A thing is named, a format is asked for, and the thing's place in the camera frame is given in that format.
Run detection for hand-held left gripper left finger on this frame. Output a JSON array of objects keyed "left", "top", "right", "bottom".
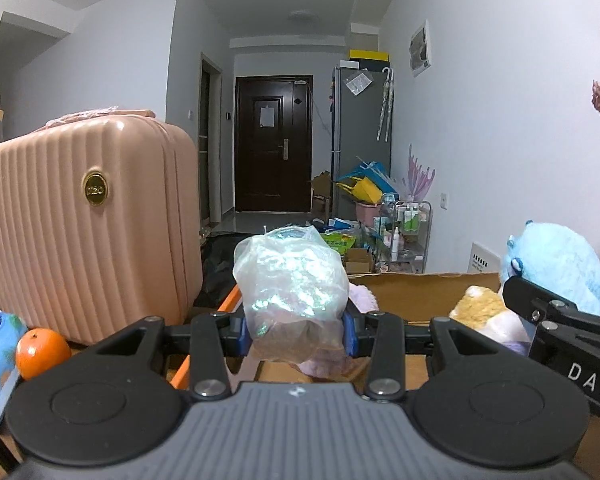
[{"left": 70, "top": 311, "right": 255, "bottom": 402}]

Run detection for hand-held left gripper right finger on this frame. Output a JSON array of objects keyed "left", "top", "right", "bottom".
[{"left": 343, "top": 310, "right": 526, "bottom": 402}]

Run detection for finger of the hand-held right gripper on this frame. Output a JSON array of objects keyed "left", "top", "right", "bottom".
[{"left": 501, "top": 275, "right": 600, "bottom": 334}]

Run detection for blue plush toy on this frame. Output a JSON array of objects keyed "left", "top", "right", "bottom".
[{"left": 500, "top": 220, "right": 600, "bottom": 317}]

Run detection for white and yellow alpaca plush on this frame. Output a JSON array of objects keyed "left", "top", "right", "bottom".
[{"left": 448, "top": 285, "right": 531, "bottom": 356}]

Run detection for iridescent plastic bag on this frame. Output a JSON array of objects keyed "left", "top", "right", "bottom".
[{"left": 232, "top": 225, "right": 351, "bottom": 364}]

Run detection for red cardboard box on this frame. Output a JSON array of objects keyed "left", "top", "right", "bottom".
[{"left": 167, "top": 271, "right": 531, "bottom": 396}]

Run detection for black floor bag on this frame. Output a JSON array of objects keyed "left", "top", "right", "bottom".
[{"left": 195, "top": 231, "right": 241, "bottom": 309}]

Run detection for small cardboard floor box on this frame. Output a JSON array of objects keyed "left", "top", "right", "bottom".
[{"left": 344, "top": 249, "right": 376, "bottom": 274}]

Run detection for green food bag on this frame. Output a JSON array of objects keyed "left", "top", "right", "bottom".
[{"left": 322, "top": 232, "right": 359, "bottom": 254}]

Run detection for metal trolley with bottles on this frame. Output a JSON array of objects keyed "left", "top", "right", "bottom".
[{"left": 375, "top": 200, "right": 434, "bottom": 275}]

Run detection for pink plastic bucket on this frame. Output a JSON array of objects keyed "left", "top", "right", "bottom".
[{"left": 355, "top": 201, "right": 381, "bottom": 224}]

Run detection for open brown carton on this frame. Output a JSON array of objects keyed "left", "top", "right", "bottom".
[{"left": 311, "top": 171, "right": 333, "bottom": 214}]

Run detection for pile of blue yellow bags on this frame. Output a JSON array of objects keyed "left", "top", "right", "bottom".
[{"left": 335, "top": 157, "right": 400, "bottom": 206}]

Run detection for purple feather decoration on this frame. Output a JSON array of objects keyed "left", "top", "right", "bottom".
[{"left": 405, "top": 143, "right": 437, "bottom": 203}]

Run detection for pink ribbed suitcase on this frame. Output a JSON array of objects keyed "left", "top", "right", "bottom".
[{"left": 0, "top": 106, "right": 204, "bottom": 346}]

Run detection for dark wooden entrance door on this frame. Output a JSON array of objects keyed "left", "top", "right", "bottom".
[{"left": 235, "top": 75, "right": 314, "bottom": 214}]

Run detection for side doorway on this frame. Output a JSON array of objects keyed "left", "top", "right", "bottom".
[{"left": 200, "top": 52, "right": 224, "bottom": 226}]

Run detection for orange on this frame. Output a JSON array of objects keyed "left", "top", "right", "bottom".
[{"left": 15, "top": 327, "right": 73, "bottom": 381}]

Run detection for grey refrigerator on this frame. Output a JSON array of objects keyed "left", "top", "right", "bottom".
[{"left": 331, "top": 64, "right": 394, "bottom": 211}]

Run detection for hanging white umbrellas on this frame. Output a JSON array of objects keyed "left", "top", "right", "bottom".
[{"left": 376, "top": 66, "right": 395, "bottom": 142}]

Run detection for plastic sleeve on refrigerator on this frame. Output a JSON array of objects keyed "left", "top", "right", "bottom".
[{"left": 344, "top": 71, "right": 374, "bottom": 95}]

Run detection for white wall cover panel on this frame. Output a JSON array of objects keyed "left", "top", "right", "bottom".
[{"left": 469, "top": 241, "right": 504, "bottom": 275}]

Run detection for wall electrical panel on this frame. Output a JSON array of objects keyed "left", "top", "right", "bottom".
[{"left": 409, "top": 20, "right": 432, "bottom": 79}]

